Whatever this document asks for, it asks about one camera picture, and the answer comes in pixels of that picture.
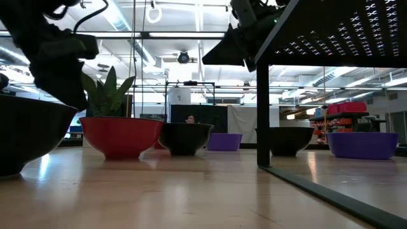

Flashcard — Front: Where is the black computer monitor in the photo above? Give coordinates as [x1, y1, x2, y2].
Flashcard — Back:
[139, 113, 168, 121]

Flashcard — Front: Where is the black hanging cable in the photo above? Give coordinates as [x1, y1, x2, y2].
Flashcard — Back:
[139, 0, 148, 116]

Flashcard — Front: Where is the white hanging cable ring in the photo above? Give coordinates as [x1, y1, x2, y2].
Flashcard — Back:
[145, 6, 163, 25]

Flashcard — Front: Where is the shelf unit with orange bins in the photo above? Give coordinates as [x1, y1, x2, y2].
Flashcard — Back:
[308, 111, 387, 146]

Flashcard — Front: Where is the black perforated metal rack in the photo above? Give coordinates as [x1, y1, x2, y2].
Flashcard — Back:
[254, 0, 407, 229]

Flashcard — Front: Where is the blue-purple plain bowl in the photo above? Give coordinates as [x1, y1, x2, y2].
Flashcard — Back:
[206, 132, 243, 151]
[326, 132, 399, 160]

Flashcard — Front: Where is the snake plant in white pot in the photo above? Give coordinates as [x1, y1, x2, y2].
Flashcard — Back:
[81, 66, 136, 118]

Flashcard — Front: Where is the black partition panel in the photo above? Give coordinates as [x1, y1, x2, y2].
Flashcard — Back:
[170, 104, 228, 134]

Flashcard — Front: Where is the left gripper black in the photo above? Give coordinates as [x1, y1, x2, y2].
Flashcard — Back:
[14, 28, 99, 111]

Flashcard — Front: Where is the large red storage bin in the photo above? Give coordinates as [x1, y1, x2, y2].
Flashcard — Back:
[338, 101, 368, 114]

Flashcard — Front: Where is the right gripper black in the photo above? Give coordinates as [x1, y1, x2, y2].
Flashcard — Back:
[202, 0, 289, 73]

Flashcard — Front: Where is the black round hanging camera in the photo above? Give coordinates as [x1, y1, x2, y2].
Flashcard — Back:
[177, 50, 191, 65]

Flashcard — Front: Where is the black aluminium table frame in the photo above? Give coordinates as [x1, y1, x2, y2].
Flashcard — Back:
[59, 139, 407, 157]

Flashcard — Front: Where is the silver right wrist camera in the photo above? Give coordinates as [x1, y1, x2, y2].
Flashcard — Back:
[230, 0, 259, 29]

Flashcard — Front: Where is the dark rounded background object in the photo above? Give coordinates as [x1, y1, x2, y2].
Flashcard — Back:
[0, 73, 10, 92]

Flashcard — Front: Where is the black metal gantry frame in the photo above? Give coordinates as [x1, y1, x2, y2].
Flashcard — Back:
[164, 81, 216, 141]

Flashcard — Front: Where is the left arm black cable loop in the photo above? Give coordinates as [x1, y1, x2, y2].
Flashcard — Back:
[73, 0, 109, 34]

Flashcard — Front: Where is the black bowl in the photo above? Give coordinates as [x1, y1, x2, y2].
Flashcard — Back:
[254, 127, 315, 157]
[160, 122, 215, 157]
[0, 94, 79, 177]

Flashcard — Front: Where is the white hanging sheet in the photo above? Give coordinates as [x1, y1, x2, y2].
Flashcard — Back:
[227, 104, 280, 144]

